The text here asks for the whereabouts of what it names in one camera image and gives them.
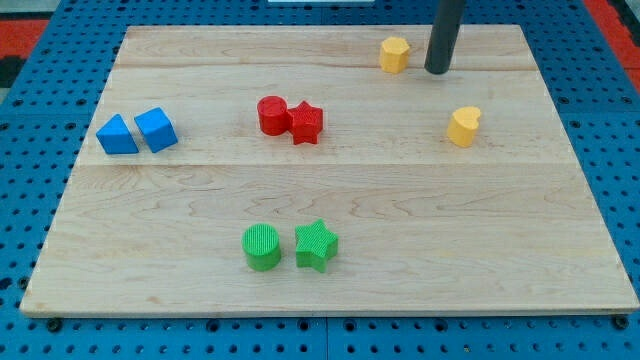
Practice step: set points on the yellow hexagon block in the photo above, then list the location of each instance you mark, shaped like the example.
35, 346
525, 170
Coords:
394, 54

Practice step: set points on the yellow heart block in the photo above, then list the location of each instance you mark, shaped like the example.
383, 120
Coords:
463, 126

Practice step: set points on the light wooden board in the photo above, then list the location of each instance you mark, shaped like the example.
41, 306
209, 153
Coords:
507, 226

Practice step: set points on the red star block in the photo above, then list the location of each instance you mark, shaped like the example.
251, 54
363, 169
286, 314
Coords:
306, 123

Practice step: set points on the green star block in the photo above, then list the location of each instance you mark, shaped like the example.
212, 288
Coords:
316, 245

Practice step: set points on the green cylinder block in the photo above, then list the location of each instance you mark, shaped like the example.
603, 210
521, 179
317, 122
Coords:
261, 246

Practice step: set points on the red cylinder block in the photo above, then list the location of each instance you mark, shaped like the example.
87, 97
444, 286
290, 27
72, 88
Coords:
273, 115

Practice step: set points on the blue cube block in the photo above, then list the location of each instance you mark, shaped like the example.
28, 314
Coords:
156, 129

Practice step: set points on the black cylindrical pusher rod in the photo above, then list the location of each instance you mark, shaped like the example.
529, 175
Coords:
443, 36

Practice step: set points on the blue triangle block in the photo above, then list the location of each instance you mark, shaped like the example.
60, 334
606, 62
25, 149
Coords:
115, 137

